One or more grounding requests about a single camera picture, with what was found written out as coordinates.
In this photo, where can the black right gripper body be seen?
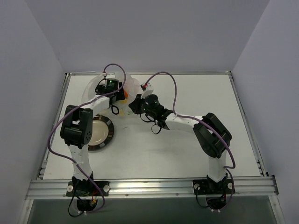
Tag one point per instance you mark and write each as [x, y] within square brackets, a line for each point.
[135, 105]

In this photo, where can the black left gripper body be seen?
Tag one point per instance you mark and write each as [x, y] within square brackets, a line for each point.
[119, 95]

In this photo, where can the translucent printed plastic bag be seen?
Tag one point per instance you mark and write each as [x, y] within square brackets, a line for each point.
[132, 87]

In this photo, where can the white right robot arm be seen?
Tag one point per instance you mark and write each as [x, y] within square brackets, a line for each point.
[211, 134]

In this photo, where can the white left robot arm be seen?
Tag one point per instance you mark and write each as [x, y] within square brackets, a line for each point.
[77, 126]

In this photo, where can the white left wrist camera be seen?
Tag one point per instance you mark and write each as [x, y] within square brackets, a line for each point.
[108, 75]

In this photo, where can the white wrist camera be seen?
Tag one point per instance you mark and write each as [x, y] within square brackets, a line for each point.
[108, 75]
[147, 90]

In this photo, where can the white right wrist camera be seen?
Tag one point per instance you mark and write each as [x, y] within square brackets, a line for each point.
[147, 90]

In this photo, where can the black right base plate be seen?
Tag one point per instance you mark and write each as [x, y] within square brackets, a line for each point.
[209, 187]

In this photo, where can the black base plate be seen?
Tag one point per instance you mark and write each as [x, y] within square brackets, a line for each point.
[209, 187]
[85, 188]

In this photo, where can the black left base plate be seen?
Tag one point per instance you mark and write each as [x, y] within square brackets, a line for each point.
[85, 188]

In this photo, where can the aluminium front frame rail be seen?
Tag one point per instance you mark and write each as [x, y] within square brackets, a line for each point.
[153, 188]

